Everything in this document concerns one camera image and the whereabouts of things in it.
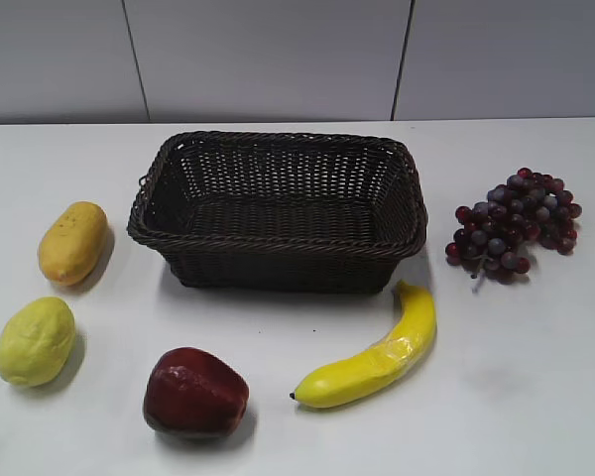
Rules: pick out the yellow green lemon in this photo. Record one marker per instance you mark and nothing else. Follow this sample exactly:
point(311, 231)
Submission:
point(36, 341)

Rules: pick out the orange yellow mango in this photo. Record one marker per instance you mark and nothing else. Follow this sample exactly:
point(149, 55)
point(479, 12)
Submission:
point(72, 246)

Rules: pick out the purple grape bunch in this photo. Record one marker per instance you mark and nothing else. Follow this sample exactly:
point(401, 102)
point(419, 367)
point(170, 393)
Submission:
point(493, 237)

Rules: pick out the dark red apple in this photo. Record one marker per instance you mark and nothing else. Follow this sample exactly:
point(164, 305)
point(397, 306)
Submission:
point(192, 394)

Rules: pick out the black woven basket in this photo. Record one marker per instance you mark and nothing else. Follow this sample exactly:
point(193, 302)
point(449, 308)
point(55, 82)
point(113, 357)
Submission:
point(287, 212)

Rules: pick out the yellow banana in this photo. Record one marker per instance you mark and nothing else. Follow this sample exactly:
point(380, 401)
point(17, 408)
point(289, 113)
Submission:
point(379, 366)

